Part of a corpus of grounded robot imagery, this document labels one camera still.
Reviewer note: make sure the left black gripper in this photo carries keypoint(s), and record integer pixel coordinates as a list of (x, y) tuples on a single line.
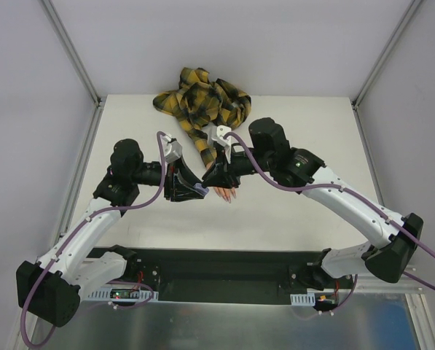
[(170, 179)]

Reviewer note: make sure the right white cable duct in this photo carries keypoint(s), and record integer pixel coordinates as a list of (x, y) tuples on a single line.
[(314, 298)]

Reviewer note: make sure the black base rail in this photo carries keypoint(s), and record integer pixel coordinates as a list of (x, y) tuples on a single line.
[(216, 276)]

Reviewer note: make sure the white cable duct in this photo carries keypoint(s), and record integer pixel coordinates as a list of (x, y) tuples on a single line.
[(314, 298), (122, 295)]

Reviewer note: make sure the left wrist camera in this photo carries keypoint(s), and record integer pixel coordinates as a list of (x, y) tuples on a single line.
[(172, 149)]

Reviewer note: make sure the mannequin hand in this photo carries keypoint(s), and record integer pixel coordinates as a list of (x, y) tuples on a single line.
[(225, 194)]

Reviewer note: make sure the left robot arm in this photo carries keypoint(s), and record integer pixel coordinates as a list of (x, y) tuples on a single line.
[(53, 287)]

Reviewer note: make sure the aluminium frame post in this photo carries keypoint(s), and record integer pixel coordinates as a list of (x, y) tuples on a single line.
[(391, 44), (70, 50)]

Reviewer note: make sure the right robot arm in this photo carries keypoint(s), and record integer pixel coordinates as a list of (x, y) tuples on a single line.
[(391, 239)]

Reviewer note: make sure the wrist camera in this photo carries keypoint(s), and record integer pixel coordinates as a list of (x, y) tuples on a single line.
[(217, 136), (172, 149)]

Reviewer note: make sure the left white cable duct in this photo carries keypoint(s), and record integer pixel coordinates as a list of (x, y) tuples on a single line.
[(122, 295)]

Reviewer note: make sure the purple nail polish bottle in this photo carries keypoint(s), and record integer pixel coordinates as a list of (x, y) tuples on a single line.
[(200, 189)]

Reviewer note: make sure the yellow plaid shirt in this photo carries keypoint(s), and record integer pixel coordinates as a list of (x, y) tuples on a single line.
[(199, 102)]

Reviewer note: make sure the right aluminium frame post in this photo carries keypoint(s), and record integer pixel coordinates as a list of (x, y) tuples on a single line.
[(391, 44)]

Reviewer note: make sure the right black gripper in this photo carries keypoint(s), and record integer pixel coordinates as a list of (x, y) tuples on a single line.
[(230, 168)]

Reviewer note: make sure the left aluminium frame post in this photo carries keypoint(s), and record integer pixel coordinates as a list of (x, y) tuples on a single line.
[(70, 50)]

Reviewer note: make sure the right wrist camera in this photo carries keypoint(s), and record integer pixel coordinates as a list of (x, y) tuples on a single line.
[(217, 136)]

